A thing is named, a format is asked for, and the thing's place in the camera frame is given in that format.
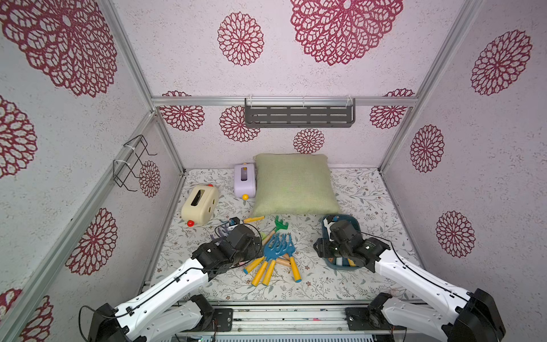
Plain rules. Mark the grey wall shelf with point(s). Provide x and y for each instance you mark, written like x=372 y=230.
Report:
x=300 y=116

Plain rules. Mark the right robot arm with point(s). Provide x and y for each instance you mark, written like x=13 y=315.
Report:
x=451 y=313

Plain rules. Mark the lilac tissue box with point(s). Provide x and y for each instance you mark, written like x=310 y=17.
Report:
x=245 y=181

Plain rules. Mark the teal storage box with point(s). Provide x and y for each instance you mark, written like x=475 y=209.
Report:
x=338 y=263

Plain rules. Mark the black wire rack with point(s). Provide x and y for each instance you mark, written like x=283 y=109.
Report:
x=124 y=168

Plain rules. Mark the green pillow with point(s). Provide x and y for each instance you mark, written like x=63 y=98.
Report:
x=293 y=184

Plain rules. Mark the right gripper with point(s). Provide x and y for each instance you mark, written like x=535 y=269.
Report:
x=337 y=233

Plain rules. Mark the green rake wooden handle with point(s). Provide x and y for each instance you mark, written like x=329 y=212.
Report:
x=280 y=224

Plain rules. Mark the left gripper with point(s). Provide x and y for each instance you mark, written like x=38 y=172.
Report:
x=251 y=254

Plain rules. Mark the metal base rail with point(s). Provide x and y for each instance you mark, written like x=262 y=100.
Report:
x=270 y=321

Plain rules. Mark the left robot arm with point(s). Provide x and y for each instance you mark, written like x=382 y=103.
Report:
x=158 y=295

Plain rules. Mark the cream tissue box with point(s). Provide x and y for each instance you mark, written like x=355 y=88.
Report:
x=200 y=206

